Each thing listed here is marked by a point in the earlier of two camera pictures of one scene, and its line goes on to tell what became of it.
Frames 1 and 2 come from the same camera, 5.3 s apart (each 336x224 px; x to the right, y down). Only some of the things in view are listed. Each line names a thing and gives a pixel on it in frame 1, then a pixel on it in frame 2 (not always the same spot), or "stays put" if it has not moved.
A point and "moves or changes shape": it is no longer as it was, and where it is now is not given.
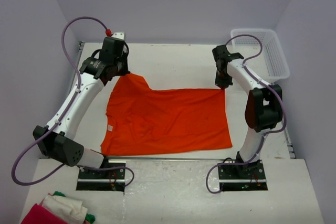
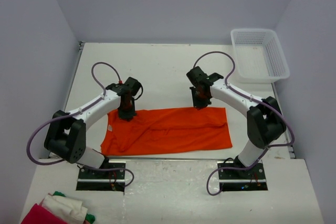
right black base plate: x=250 y=177 stays put
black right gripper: x=223 y=84 -> x=199 y=105
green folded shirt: x=89 y=217 stays put
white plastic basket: x=271 y=64 stays put
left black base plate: x=112 y=180 stays put
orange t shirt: x=141 y=119 moves or changes shape
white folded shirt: x=70 y=211 stays put
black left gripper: x=124 y=71 -> x=127 y=116
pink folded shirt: x=38 y=214 stays put
